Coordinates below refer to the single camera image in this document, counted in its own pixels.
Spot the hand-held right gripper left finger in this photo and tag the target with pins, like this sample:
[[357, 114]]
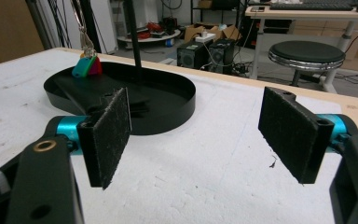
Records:
[[108, 146]]

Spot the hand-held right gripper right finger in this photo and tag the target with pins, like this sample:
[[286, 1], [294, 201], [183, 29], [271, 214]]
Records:
[[292, 133]]

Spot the black oval tray with post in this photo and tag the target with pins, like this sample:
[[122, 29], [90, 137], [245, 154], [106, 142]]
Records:
[[167, 99]]

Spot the bunch of coloured key tags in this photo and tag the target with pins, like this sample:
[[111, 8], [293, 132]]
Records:
[[82, 68]]

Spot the black round stool chrome rim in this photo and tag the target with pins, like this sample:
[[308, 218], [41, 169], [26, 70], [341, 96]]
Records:
[[306, 51]]

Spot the black computer tower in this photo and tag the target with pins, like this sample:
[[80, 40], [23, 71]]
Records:
[[222, 53], [192, 54]]

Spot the round white platform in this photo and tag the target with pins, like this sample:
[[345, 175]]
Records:
[[155, 39]]

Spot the white-legged wooden desk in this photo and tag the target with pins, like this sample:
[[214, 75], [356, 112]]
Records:
[[292, 14]]

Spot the open cardboard box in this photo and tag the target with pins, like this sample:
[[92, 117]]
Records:
[[227, 31]]

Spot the black keyboard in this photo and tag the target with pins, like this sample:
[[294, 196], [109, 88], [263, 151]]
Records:
[[310, 6]]

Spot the dark phone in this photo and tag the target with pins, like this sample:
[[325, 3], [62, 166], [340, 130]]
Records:
[[258, 9]]

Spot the small white box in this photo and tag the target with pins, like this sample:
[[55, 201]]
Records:
[[205, 38]]

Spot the grey metal stand pole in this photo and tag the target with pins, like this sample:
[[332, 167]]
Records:
[[40, 25]]

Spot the brown wooden panel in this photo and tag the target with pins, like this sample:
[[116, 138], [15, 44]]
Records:
[[6, 31]]

